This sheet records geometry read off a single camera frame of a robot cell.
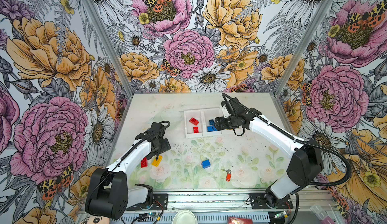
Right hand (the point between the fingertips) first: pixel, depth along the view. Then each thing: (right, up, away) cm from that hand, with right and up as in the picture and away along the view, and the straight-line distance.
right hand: (220, 127), depth 84 cm
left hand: (-34, -15, +1) cm, 37 cm away
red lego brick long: (-15, +2, +19) cm, 24 cm away
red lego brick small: (-14, -3, +16) cm, 21 cm away
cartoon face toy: (-54, -35, -21) cm, 68 cm away
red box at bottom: (+5, -38, -18) cm, 42 cm away
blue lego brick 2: (-8, -20, +1) cm, 22 cm away
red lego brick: (-43, -20, +2) cm, 47 cm away
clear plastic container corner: (+44, -38, -14) cm, 60 cm away
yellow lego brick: (-36, -20, +1) cm, 41 cm away
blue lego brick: (-5, -3, +15) cm, 16 cm away
